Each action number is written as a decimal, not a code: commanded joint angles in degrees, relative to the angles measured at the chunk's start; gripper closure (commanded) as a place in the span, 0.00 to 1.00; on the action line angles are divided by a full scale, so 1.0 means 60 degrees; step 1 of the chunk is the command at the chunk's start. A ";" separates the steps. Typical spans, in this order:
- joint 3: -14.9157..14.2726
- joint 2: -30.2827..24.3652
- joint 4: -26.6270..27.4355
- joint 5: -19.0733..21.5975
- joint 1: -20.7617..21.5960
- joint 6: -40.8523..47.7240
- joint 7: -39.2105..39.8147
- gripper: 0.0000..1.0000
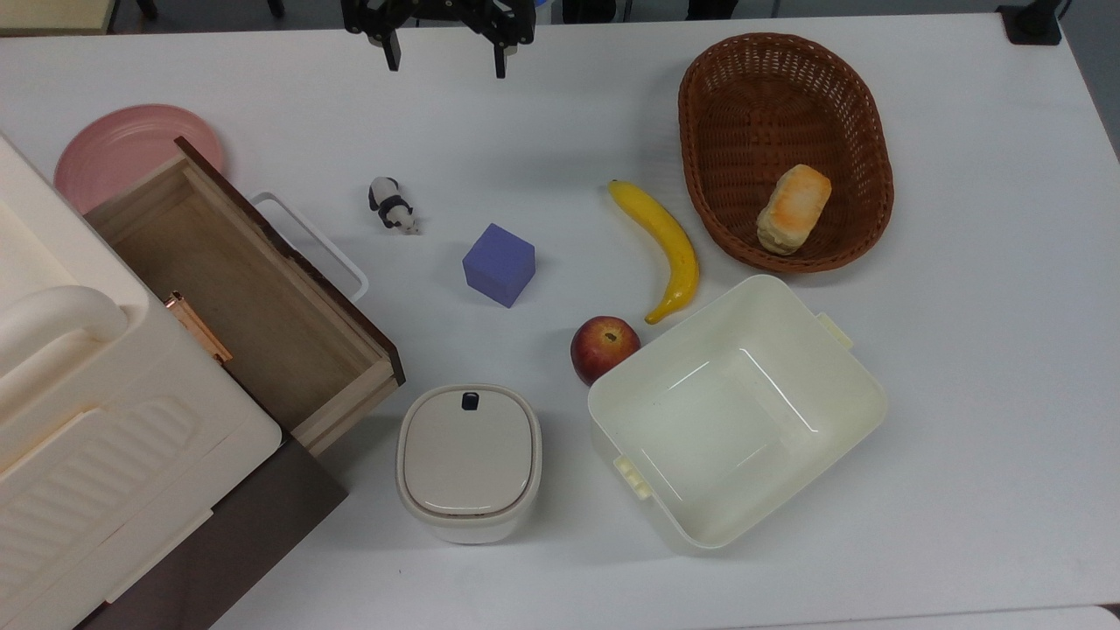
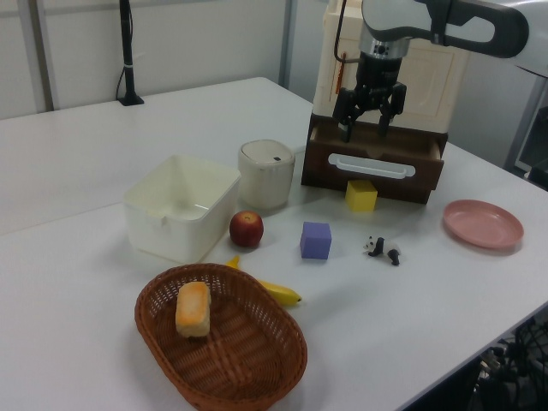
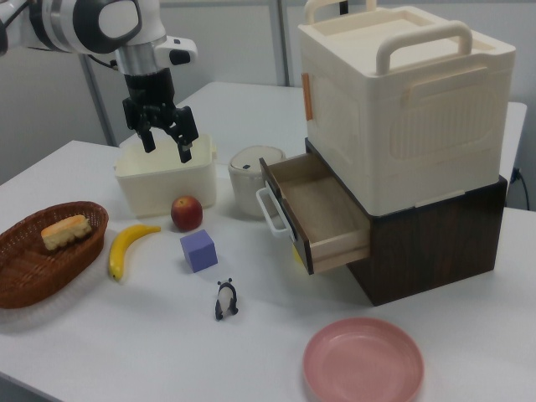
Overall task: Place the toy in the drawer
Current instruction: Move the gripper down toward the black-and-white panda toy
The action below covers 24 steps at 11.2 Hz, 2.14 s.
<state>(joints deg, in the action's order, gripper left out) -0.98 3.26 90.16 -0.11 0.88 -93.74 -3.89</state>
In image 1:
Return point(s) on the black table clamp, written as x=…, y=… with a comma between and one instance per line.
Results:
x=1031, y=24

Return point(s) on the black and white panda toy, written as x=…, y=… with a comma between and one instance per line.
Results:
x=391, y=206

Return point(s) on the light wooden table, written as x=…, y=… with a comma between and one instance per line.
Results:
x=52, y=13

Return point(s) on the brown wicker basket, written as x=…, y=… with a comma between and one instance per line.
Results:
x=735, y=131

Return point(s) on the beige lidded container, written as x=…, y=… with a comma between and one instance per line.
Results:
x=468, y=459

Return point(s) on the toasted bread loaf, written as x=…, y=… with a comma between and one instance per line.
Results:
x=794, y=210

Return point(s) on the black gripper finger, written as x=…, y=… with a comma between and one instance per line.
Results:
x=500, y=54
x=391, y=52

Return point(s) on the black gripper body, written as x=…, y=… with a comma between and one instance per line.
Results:
x=437, y=9

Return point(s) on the dark brown cabinet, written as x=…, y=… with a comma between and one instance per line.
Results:
x=245, y=534

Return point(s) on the yellow banana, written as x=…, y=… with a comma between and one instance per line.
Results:
x=669, y=241

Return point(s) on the copper metal latch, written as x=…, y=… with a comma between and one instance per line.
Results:
x=199, y=328

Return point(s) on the cream plastic storage bin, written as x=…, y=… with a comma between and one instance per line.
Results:
x=735, y=411

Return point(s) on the red apple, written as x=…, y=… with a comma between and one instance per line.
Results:
x=602, y=348

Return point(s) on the pink plate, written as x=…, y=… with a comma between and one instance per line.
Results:
x=122, y=149

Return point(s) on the purple cube block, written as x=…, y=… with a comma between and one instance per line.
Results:
x=499, y=264

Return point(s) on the open wooden drawer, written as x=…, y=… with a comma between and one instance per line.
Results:
x=236, y=297

